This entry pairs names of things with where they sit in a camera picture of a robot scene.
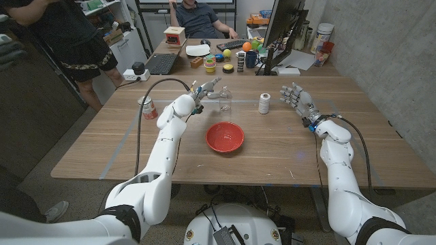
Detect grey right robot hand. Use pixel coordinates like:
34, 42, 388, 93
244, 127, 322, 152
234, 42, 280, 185
279, 82, 321, 120

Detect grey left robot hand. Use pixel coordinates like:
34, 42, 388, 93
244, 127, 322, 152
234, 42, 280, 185
193, 76, 226, 103

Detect clear plastic bottle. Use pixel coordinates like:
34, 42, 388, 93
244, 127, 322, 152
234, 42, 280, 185
219, 86, 234, 113

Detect white thread spool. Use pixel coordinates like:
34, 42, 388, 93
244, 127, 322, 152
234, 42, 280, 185
258, 93, 272, 115

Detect red bowl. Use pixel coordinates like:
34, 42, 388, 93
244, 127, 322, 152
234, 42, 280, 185
205, 121, 245, 153

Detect red and white can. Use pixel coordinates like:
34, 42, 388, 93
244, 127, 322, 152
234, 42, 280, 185
137, 95, 159, 120

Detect flat white box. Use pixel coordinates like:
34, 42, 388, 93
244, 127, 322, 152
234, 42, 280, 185
276, 67, 301, 76

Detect white plate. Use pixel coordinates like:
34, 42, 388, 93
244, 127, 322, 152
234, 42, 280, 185
185, 44, 211, 57

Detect white paper sheets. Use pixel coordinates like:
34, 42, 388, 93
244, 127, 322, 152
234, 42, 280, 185
272, 49, 316, 71

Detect black and white block rack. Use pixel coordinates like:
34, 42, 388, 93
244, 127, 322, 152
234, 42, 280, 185
236, 51, 246, 73

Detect red cup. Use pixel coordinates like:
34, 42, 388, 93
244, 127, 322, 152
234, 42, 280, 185
313, 41, 335, 67

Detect black laptop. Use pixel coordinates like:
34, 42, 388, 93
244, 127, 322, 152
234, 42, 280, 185
144, 35, 190, 76

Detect black keyboard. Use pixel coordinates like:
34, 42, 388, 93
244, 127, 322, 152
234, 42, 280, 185
216, 38, 251, 52

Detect blue mug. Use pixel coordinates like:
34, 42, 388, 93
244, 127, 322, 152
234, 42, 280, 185
245, 50, 260, 69

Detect white and red toy box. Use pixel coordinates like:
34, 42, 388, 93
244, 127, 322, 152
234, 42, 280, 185
163, 26, 187, 46

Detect white canister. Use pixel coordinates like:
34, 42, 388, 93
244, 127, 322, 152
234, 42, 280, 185
309, 22, 335, 54

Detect green toy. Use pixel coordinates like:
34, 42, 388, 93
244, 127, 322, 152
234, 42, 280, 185
251, 36, 267, 54

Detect seated person in blue shirt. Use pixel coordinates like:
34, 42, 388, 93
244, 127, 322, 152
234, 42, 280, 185
168, 0, 239, 40

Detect black power adapter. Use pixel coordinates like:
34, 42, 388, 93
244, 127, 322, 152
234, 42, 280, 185
131, 61, 146, 76

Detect white power strip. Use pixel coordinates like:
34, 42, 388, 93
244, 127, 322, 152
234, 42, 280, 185
122, 68, 151, 82

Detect white shelf cabinet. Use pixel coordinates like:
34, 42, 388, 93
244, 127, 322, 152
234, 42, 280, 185
73, 0, 149, 103

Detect black computer monitor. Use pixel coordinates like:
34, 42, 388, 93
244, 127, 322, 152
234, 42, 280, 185
255, 0, 309, 76

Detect orange box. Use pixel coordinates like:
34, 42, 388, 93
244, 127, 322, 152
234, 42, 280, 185
246, 12, 270, 26

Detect brown cardboard box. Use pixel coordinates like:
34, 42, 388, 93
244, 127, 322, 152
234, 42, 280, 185
102, 29, 125, 46

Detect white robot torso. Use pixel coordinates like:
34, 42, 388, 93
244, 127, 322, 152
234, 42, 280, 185
183, 203, 283, 245

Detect standing person in black clothes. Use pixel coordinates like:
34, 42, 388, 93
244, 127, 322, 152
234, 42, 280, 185
0, 0, 125, 113

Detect person with grey sneakers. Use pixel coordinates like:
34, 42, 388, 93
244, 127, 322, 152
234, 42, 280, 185
0, 165, 69, 225

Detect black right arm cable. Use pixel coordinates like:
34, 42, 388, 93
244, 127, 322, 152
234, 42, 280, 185
335, 115, 374, 191

